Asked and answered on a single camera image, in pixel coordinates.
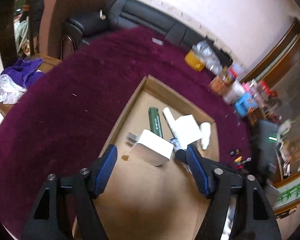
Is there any clear blue pen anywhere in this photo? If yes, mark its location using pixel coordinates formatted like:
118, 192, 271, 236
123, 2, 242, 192
162, 107, 187, 164

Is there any white square charger plug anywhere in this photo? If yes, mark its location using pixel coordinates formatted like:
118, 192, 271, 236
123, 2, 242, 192
126, 129, 173, 167

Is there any black gold lipstick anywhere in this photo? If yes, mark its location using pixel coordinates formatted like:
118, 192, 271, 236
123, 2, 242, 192
229, 149, 241, 156

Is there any blue label cartoon jar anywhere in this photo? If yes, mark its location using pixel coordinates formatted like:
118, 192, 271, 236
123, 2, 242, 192
234, 92, 259, 118

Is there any white plastic piece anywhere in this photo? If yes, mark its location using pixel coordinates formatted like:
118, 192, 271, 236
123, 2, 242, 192
200, 122, 211, 151

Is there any red lid clear jar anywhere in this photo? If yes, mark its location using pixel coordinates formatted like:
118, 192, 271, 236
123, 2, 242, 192
256, 80, 271, 101

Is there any pink lid jar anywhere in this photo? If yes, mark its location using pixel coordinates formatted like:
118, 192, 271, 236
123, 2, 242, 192
242, 82, 254, 95

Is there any shallow cardboard box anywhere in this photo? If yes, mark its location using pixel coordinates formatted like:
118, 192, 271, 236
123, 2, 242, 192
94, 76, 219, 239

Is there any white label jar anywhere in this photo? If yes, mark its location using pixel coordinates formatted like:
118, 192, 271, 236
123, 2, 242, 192
222, 80, 245, 105

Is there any burgundy velvet table cloth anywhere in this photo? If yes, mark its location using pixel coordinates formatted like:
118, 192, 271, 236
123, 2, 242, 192
0, 27, 251, 237

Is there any green cylinder lighter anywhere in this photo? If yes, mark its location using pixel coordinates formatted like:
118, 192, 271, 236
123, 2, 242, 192
148, 107, 164, 138

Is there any orange label jar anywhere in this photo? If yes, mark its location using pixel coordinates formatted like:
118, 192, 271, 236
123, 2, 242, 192
210, 67, 232, 96

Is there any small red lid jar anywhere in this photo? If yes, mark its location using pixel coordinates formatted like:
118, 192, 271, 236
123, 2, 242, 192
225, 67, 237, 84

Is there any clear plastic bag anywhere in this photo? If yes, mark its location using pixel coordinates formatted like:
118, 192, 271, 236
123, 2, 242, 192
192, 41, 223, 75

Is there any yellow tape roll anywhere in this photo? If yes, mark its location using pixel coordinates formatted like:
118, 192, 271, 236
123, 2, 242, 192
184, 50, 206, 72

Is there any purple cloth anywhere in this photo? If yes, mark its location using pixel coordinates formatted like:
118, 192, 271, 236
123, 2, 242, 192
1, 58, 44, 89

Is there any small silver wrapper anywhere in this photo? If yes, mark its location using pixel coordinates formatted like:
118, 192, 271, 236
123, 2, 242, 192
152, 37, 164, 46

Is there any black leather sofa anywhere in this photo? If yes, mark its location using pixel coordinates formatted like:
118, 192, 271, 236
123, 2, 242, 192
63, 0, 233, 67

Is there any brown upholstered chair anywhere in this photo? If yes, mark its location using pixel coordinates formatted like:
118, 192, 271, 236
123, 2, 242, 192
38, 0, 110, 58

